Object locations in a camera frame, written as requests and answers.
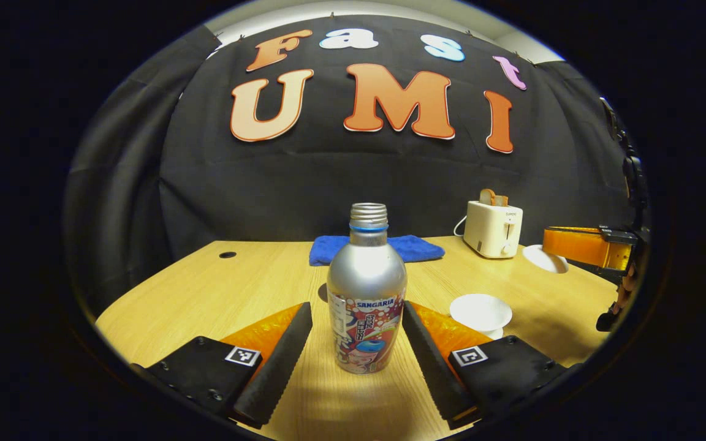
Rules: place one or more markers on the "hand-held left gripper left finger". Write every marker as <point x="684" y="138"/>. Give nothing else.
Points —
<point x="279" y="361"/>

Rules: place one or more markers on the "silver water bottle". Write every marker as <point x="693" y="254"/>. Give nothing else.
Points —
<point x="366" y="275"/>

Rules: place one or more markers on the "blue towel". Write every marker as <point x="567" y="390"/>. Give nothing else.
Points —
<point x="417" y="248"/>

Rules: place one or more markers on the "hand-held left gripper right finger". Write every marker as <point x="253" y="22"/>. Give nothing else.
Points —
<point x="429" y="361"/>

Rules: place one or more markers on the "toasted bread slice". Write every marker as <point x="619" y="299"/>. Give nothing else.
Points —
<point x="501" y="201"/>
<point x="486" y="197"/>

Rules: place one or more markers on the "white toaster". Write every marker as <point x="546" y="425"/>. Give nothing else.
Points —
<point x="491" y="229"/>

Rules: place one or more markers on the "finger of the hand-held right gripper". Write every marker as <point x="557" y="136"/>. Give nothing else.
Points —
<point x="573" y="245"/>

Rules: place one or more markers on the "white teacup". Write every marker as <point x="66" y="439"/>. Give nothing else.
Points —
<point x="480" y="311"/>

